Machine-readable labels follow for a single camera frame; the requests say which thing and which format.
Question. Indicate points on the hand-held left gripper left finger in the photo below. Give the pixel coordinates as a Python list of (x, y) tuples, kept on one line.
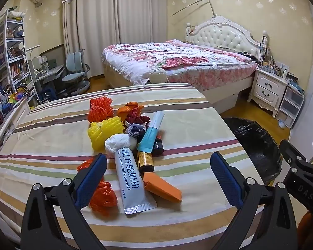
[(91, 179)]

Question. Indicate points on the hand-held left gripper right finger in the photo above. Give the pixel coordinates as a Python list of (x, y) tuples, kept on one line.
[(224, 179)]

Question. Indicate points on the red plastic wrapper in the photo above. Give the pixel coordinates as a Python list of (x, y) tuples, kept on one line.
[(104, 198)]

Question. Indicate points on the pale grey sachet packet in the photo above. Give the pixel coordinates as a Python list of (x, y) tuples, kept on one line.
[(130, 182)]

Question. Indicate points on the bin with black bag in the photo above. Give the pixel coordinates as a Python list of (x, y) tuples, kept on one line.
[(250, 145)]

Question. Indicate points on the yellow foam fruit net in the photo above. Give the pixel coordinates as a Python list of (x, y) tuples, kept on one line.
[(104, 132)]

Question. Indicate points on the gold and black tube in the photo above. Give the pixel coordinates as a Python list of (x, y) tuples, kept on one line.
[(145, 161)]

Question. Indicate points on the orange packet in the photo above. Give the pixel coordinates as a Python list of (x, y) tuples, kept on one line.
[(161, 187)]

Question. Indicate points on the lilac paper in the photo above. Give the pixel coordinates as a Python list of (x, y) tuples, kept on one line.
[(134, 130)]

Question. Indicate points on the orange foam fruit net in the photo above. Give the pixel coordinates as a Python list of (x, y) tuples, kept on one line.
[(100, 109)]

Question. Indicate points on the light blue tube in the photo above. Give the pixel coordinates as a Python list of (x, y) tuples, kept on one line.
[(150, 138)]

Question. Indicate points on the small dark bottle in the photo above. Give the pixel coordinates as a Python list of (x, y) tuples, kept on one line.
[(158, 145)]

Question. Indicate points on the dark red cloth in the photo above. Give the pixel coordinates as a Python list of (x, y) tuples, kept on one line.
[(135, 117)]

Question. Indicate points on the small blue white packet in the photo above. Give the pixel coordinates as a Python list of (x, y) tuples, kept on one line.
[(282, 124)]

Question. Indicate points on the clear plastic drawer unit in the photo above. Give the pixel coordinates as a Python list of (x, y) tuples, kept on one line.
[(290, 104)]

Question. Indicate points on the striped bed sheet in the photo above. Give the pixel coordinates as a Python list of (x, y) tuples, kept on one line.
[(185, 140)]

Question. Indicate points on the teal flat boxes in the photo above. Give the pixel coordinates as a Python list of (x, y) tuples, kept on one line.
[(296, 86)]

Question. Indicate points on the white nightstand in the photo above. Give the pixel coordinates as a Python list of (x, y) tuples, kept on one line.
[(268, 88)]

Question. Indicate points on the pile of small bottles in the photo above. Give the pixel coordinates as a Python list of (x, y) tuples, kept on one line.
[(274, 65)]

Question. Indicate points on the dark clothes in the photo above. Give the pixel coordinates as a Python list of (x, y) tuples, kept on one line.
[(247, 55)]

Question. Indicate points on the white study desk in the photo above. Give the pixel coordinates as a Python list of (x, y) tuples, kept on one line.
[(48, 74)]

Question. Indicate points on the colourful toy pile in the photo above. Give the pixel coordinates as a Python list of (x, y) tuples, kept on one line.
[(7, 100)]

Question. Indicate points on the light blue desk chair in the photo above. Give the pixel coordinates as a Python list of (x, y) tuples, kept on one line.
[(74, 65)]

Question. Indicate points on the pink floral bedspread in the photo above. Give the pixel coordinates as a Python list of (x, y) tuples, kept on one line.
[(185, 57)]

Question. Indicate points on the white bed with tufted headboard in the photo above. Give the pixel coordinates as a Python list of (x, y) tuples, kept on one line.
[(221, 33)]

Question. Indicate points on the white bookshelf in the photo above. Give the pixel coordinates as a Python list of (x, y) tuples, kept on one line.
[(13, 57)]

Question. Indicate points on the beige curtain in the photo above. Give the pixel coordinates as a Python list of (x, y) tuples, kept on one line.
[(91, 26), (140, 10)]

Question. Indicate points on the white wooden bed rail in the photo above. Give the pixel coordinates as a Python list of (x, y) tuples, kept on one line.
[(13, 119)]

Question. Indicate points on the metal pole bracket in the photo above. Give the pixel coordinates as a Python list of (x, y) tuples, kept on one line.
[(195, 4)]

